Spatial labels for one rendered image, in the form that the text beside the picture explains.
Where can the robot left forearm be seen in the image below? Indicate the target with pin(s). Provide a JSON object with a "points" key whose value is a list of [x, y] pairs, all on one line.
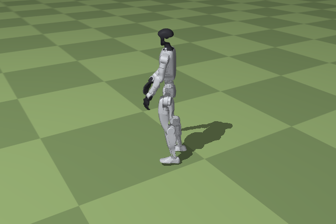
{"points": [[154, 88]]}

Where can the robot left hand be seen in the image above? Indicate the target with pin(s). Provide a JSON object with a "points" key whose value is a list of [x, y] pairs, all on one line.
{"points": [[146, 102]]}

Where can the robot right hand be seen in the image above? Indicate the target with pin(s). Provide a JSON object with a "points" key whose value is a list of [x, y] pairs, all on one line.
{"points": [[147, 86]]}

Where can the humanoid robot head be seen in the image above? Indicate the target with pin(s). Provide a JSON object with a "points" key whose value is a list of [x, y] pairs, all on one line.
{"points": [[166, 33]]}

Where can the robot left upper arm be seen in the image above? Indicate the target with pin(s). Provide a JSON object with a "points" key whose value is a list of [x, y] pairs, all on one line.
{"points": [[164, 60]]}

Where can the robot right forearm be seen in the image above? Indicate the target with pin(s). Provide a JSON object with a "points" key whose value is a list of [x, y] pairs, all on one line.
{"points": [[155, 74]]}

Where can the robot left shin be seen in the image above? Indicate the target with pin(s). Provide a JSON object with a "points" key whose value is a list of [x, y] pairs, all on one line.
{"points": [[171, 141]]}

